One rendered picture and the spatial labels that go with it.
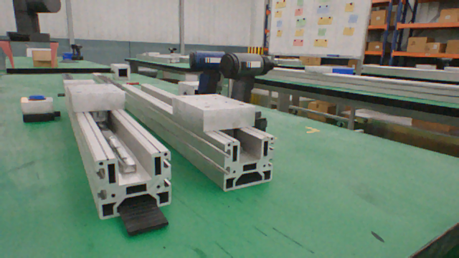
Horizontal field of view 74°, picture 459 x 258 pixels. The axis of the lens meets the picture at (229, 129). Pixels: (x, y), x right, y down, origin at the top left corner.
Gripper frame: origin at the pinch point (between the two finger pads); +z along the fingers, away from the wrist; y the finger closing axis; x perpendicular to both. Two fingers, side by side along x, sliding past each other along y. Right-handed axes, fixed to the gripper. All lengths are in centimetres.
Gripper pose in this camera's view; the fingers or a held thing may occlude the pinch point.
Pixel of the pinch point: (33, 65)
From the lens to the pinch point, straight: 107.8
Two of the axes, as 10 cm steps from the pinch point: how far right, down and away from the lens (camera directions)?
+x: -5.0, -2.3, 8.3
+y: 8.6, -1.1, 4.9
